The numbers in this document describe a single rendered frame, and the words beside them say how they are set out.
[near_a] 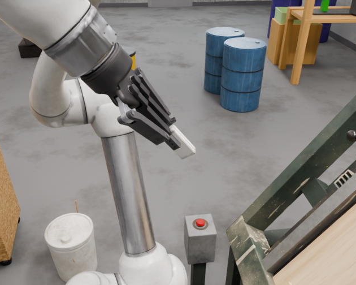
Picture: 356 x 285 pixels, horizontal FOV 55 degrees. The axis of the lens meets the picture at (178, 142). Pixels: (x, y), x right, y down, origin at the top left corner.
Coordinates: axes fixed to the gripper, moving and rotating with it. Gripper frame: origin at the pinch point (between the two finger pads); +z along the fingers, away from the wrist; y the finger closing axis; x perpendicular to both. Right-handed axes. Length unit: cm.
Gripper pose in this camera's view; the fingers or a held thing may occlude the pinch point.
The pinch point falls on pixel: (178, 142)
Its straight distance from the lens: 60.2
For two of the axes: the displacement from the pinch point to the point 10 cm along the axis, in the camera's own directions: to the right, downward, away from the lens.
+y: 0.2, -7.0, 7.1
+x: -8.2, 4.0, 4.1
